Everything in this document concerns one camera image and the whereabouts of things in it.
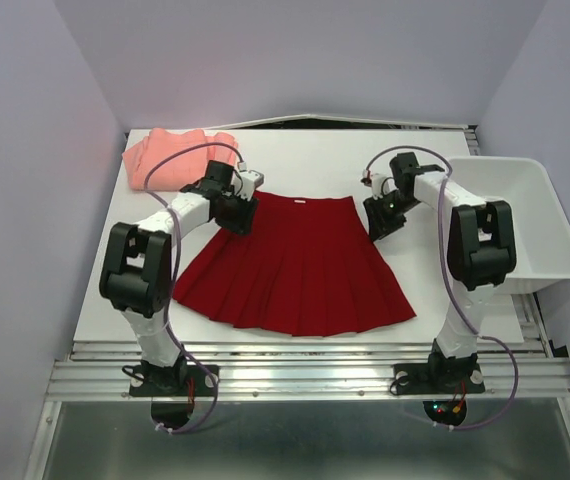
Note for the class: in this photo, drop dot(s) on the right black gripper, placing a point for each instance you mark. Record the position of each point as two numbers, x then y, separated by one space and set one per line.
379 224

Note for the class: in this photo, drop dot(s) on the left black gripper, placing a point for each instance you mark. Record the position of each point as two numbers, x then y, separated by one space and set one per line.
242 223

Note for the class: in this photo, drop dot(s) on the red skirt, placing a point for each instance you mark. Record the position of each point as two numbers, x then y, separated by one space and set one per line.
307 269

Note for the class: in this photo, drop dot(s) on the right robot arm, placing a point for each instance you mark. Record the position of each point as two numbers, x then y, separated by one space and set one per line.
476 250

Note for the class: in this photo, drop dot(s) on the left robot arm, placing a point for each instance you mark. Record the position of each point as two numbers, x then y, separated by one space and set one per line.
141 261

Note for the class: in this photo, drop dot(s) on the white backdrop board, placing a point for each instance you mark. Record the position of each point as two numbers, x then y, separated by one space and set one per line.
329 122

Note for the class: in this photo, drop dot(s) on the white plastic bin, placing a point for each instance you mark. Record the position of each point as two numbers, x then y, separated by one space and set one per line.
541 228

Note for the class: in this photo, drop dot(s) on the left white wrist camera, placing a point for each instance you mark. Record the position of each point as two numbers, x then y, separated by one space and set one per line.
248 182

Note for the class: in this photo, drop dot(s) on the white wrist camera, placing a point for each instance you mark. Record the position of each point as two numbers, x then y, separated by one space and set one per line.
379 184
248 182

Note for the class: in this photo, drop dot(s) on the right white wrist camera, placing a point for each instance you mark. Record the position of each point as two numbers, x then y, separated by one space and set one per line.
379 184

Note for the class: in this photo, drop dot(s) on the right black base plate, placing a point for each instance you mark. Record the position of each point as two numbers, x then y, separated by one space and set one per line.
416 379

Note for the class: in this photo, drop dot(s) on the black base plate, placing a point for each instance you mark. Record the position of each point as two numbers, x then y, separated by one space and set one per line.
416 379
205 380

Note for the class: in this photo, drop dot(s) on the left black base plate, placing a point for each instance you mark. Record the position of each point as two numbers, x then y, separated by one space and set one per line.
205 380

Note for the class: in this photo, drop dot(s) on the aluminium rail frame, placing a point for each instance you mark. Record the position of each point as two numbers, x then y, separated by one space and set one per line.
312 407

